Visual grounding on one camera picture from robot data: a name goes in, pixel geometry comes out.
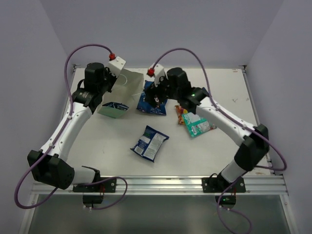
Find orange Fox's fruits candy bag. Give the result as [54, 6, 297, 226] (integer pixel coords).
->
[175, 105, 188, 125]

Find teal Fox's candy bag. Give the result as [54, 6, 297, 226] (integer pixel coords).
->
[182, 113, 217, 137]

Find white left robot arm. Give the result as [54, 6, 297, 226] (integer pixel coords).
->
[27, 62, 117, 192]

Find blue Doritos chips bag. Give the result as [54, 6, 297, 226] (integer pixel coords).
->
[136, 92, 168, 116]

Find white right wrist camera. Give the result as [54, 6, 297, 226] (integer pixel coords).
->
[150, 63, 166, 87]

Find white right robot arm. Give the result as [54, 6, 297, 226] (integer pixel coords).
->
[144, 66, 269, 192]

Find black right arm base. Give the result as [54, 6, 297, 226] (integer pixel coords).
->
[201, 173, 246, 209]

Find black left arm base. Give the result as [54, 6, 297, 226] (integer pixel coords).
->
[73, 177, 117, 207]

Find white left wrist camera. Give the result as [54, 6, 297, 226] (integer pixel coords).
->
[107, 56, 126, 77]

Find green patterned paper bag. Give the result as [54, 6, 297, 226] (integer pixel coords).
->
[97, 69, 144, 118]

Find aluminium front rail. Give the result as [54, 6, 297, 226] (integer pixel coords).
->
[31, 175, 289, 195]

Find small blue snack bag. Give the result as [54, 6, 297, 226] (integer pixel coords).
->
[130, 125, 169, 162]

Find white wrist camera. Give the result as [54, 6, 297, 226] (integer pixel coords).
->
[107, 56, 126, 77]
[150, 63, 166, 87]

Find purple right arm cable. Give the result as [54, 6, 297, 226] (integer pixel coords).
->
[147, 48, 287, 234]

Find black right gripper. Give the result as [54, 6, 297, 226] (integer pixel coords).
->
[144, 73, 180, 108]

